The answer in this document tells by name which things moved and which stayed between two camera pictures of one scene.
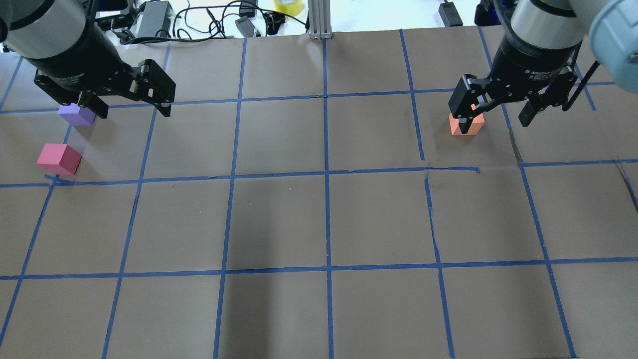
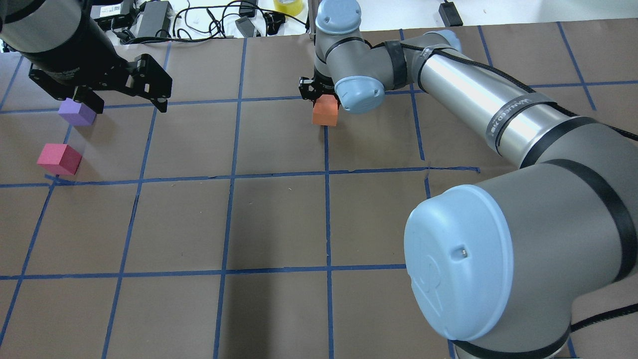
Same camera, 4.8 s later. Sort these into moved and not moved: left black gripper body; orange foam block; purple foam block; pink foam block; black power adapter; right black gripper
Moved: left black gripper body; orange foam block
Not moved: right black gripper; black power adapter; purple foam block; pink foam block
